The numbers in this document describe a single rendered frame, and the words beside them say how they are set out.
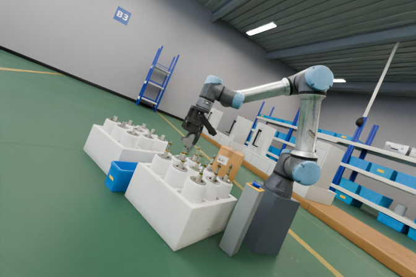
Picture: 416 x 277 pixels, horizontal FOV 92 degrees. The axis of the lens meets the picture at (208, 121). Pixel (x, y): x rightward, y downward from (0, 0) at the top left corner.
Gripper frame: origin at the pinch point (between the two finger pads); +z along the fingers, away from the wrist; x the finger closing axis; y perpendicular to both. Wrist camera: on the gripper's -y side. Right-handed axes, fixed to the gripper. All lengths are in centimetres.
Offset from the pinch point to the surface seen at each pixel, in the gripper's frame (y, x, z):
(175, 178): 2.2, 4.5, 12.9
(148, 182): 11.4, -2.0, 20.5
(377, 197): -442, -161, -4
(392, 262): -186, 0, 29
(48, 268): 33, 33, 34
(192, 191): -3.9, 14.0, 12.8
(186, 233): -6.4, 18.7, 27.3
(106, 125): 41, -51, 13
